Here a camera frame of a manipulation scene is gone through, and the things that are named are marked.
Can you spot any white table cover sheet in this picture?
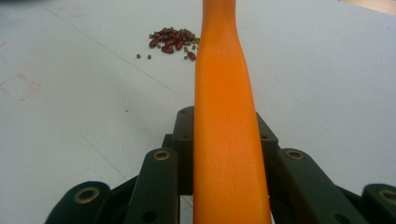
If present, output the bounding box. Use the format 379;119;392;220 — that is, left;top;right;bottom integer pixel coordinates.
0;0;396;224

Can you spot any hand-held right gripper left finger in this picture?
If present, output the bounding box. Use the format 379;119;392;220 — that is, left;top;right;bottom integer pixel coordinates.
162;105;196;196

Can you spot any pile of red green beans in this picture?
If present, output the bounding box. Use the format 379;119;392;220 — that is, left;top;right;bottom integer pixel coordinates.
135;26;201;62

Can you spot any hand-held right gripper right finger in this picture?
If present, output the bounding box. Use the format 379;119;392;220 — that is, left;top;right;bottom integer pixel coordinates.
255;112;279;201

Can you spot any orange handled black brush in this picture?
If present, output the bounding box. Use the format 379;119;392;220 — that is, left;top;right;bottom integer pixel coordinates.
192;0;273;224

